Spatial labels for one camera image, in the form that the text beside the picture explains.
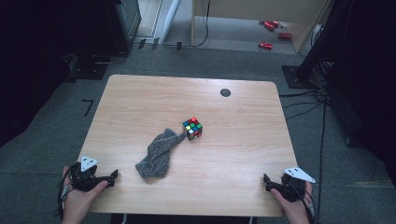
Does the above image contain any person's left hand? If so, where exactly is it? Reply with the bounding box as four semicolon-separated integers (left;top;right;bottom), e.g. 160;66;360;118
62;166;109;218

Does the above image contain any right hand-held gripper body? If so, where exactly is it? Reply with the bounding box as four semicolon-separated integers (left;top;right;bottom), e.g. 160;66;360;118
276;167;316;202

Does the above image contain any person's right hand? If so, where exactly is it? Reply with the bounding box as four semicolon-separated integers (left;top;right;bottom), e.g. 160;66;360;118
270;182;314;218

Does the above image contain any grey cloth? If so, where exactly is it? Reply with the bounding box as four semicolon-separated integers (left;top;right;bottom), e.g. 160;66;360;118
134;127;187;180

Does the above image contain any black stand pole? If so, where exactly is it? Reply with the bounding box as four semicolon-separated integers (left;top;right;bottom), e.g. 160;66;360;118
297;0;356;79

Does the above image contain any white panel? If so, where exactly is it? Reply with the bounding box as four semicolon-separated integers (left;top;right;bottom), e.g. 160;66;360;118
160;0;183;45

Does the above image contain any black floor base plate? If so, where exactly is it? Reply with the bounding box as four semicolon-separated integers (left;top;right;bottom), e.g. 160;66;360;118
65;52;110;82

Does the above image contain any coiled cable bundle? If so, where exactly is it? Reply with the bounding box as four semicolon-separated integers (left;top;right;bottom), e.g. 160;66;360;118
309;60;334;89

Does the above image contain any light wooden partition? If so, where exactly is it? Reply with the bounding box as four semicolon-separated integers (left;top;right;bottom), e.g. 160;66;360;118
190;0;332;54

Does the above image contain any black stand base plate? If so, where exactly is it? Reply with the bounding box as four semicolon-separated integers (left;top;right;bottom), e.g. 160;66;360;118
281;64;316;90

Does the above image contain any multicoloured puzzle cube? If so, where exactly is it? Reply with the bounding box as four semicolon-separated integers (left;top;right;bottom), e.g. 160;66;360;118
182;116;204;142

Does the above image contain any hand-held gripper black cable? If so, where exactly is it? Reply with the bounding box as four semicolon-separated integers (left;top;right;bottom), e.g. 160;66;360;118
288;182;318;224
55;161;79;220

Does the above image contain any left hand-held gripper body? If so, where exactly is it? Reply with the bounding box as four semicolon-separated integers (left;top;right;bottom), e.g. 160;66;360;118
70;155;111;192

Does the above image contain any right hand-held gripper black cable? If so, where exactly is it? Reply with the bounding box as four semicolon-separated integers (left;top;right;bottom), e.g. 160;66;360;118
288;182;318;224

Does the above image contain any left hand-held gripper black cable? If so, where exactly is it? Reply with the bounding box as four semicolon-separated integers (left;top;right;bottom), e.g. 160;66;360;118
55;161;79;220

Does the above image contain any dark cabinet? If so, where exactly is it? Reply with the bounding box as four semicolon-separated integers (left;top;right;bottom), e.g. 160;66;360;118
104;0;143;54

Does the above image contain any black hanging cable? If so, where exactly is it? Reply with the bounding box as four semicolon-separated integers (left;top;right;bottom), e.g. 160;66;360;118
162;0;211;49

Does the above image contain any black looped floor cable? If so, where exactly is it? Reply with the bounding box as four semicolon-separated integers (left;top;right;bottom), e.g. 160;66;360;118
92;50;129;65

